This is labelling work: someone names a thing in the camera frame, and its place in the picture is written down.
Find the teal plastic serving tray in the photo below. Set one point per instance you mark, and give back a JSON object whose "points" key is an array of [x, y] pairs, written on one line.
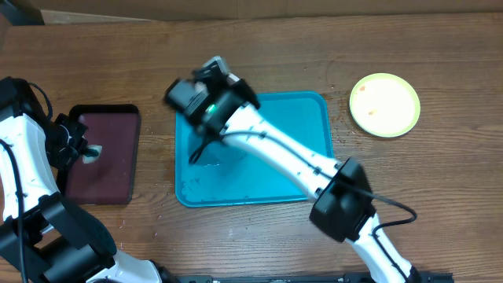
{"points": [[226, 176]]}

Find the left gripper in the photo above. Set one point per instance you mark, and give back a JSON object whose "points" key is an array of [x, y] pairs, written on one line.
{"points": [[78, 129]]}

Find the green rimmed plate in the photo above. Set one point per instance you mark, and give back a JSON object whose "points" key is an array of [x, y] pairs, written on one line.
{"points": [[384, 105]]}

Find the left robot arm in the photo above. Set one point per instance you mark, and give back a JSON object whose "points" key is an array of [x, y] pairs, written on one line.
{"points": [[44, 235]]}

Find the green dish sponge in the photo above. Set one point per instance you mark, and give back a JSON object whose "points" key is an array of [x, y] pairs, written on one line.
{"points": [[91, 153]]}

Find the black tray with red liquid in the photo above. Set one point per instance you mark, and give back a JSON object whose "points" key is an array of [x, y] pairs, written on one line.
{"points": [[108, 178]]}

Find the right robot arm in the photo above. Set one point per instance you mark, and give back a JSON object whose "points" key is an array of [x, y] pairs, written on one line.
{"points": [[222, 107]]}

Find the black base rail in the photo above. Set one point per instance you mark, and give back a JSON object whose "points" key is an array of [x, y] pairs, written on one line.
{"points": [[346, 278]]}

